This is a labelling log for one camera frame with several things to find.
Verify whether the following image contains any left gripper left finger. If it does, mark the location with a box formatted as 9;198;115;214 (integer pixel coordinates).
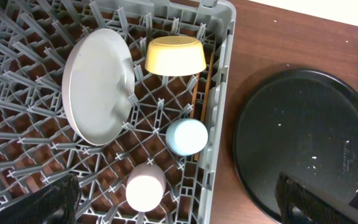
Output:
0;174;81;224

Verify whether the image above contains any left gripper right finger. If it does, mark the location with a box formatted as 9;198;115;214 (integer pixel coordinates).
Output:
275;172;358;224

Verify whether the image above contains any pink cup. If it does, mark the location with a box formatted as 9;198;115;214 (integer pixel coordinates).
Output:
126;163;166;212

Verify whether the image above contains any grey-green plate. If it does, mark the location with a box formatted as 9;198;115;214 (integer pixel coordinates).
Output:
62;28;135;146

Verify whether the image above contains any blue cup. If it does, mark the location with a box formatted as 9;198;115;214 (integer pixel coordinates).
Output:
165;118;208;156

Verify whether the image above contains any wooden chopstick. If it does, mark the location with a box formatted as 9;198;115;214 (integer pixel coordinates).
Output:
193;52;214;161
189;73;200;118

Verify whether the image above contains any yellow bowl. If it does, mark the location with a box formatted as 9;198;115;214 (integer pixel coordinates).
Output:
145;36;206;77

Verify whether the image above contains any grey dishwasher rack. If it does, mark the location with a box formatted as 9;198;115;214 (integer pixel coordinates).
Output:
0;0;236;223

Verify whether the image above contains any round black tray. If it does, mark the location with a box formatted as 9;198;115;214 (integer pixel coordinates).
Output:
232;69;358;222

